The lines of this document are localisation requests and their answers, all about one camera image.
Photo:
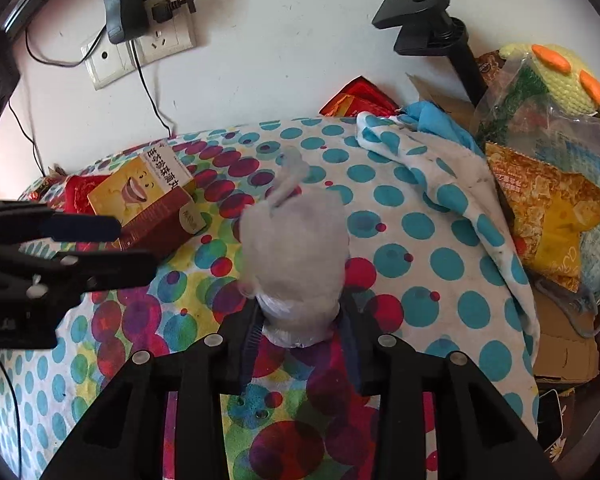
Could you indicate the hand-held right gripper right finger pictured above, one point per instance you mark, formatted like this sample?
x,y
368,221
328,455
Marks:
x,y
352,355

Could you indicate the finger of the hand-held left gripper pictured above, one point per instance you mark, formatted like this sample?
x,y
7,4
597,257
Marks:
x,y
87,227
110,267

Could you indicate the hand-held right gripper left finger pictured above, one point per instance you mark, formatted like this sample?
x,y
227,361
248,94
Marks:
x,y
250,347

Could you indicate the yellow and red box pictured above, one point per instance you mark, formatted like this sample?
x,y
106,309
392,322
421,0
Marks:
x,y
145,205

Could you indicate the white sock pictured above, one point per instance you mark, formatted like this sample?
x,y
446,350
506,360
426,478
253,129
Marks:
x,y
292,255

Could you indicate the red candy wrapper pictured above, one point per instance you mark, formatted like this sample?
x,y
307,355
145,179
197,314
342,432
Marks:
x,y
47,189

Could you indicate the brown paper wrapper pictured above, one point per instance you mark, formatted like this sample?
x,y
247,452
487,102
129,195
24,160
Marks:
x,y
59,171

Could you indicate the polka dot bed sheet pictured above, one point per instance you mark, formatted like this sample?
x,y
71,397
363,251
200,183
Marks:
x,y
395,260

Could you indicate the white teal dotted cloth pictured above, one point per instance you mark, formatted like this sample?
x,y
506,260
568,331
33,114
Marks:
x,y
460,195

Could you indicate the black flat object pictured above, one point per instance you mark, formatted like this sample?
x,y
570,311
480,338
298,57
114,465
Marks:
x,y
550,417

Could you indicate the cardboard box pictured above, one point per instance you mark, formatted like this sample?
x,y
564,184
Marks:
x,y
562,350

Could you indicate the black power adapter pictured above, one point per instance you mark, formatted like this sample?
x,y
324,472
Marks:
x,y
125,12

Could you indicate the orange yellow snack bag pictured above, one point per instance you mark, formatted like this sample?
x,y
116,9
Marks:
x,y
545,210

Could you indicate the blue cloth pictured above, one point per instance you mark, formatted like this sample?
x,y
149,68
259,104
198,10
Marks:
x,y
440,120

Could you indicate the red snack packet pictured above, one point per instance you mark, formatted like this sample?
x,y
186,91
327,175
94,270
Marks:
x,y
360,97

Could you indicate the cardboard piece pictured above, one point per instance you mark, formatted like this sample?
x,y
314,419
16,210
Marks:
x,y
450,105

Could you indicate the clear plastic bag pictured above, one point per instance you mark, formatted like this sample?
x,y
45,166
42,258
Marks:
x,y
525,125

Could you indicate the yellow knit toy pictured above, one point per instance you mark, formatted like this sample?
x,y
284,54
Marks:
x,y
555,75

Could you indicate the black clamp stand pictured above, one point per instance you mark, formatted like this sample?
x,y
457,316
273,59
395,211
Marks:
x,y
430,15

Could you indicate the white wall switch plate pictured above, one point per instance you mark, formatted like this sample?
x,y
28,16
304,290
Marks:
x,y
105,67

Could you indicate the white wall socket plate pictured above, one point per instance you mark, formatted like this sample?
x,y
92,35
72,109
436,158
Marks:
x,y
167,40

